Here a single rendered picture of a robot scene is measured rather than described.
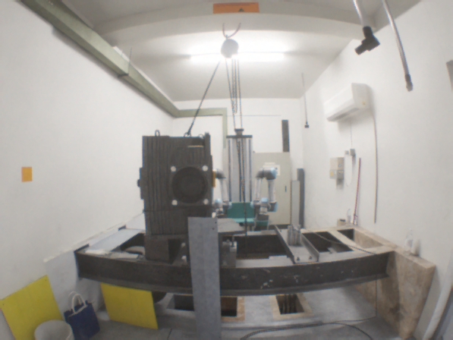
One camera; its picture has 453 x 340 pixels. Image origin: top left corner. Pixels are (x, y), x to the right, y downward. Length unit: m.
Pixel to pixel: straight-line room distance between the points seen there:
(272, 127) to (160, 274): 3.94
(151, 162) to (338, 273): 1.68
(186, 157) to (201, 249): 0.63
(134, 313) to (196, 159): 1.41
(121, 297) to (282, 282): 1.34
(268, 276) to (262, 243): 0.78
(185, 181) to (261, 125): 3.64
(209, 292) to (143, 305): 0.65
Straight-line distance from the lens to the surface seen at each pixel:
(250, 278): 1.78
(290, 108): 5.16
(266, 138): 4.93
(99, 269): 2.17
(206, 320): 1.80
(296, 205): 4.85
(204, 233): 1.46
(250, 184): 2.86
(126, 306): 2.12
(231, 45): 2.04
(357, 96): 2.54
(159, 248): 1.77
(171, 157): 1.61
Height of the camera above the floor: 1.38
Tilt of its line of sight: 1 degrees down
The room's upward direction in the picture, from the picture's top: 1 degrees counter-clockwise
